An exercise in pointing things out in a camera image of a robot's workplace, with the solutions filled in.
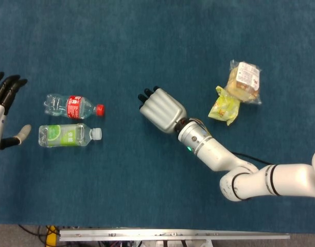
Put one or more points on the aluminium rail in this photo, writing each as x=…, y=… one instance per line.
x=173, y=235

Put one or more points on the sandwich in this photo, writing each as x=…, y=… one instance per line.
x=246, y=82

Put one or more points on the yellow power strip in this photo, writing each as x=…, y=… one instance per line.
x=51, y=239

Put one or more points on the clear bottle red label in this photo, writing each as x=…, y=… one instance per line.
x=75, y=107

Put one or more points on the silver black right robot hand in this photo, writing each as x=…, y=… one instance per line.
x=161, y=110

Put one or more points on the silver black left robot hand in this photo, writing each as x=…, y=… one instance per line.
x=3, y=108

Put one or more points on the teal table cloth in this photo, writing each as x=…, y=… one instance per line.
x=121, y=51

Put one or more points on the yellow snack bag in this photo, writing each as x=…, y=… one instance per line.
x=224, y=108

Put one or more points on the clear bottle green label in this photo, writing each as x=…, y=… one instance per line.
x=67, y=135

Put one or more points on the white base frame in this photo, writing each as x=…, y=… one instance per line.
x=173, y=244

